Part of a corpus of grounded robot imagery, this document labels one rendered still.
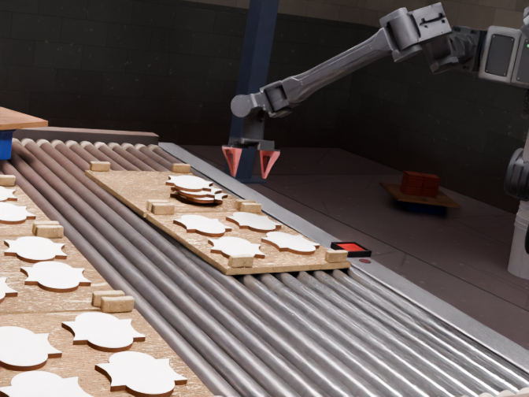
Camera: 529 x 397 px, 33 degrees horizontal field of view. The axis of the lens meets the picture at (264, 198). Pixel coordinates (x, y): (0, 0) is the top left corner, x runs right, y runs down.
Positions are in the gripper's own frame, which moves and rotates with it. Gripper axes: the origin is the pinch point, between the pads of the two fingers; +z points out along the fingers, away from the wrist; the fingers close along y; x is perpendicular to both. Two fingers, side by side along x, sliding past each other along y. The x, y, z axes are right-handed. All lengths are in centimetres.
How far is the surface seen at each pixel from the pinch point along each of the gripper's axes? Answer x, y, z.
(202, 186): 16.5, -4.1, 4.8
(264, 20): 370, 241, -99
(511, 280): 172, 310, 62
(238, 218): -1.4, -3.1, 11.6
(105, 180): 37.9, -23.3, 6.1
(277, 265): -31.7, -10.7, 18.9
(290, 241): -19.8, 1.0, 15.0
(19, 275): -30, -70, 21
